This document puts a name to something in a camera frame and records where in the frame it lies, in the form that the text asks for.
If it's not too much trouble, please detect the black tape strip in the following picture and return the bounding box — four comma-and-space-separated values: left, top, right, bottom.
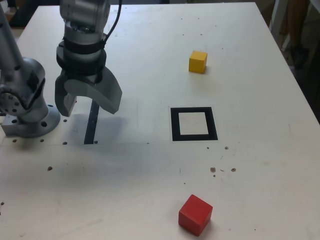
83, 99, 101, 145

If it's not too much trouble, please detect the red cube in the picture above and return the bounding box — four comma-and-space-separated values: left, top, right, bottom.
178, 194, 214, 237

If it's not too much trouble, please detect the black tape square outline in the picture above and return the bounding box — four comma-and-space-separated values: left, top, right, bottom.
170, 106, 219, 142

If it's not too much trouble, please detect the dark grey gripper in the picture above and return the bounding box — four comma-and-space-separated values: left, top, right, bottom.
54, 66, 123, 118

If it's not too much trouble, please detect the brown cardboard box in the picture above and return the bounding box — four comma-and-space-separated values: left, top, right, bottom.
4, 6, 20, 24

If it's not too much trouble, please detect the yellow cube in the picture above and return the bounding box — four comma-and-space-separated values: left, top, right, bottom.
188, 50, 209, 74

